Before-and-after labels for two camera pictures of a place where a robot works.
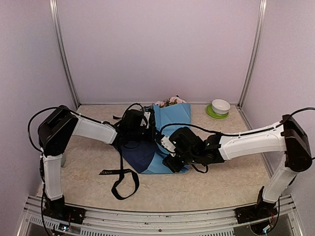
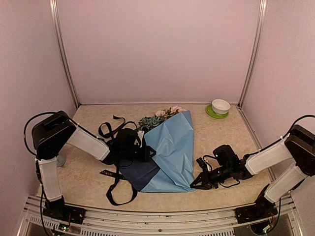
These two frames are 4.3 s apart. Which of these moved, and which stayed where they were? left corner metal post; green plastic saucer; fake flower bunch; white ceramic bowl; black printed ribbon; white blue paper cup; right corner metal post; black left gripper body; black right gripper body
Moved: fake flower bunch; black right gripper body; black printed ribbon; black left gripper body
Stayed: green plastic saucer; white blue paper cup; right corner metal post; left corner metal post; white ceramic bowl
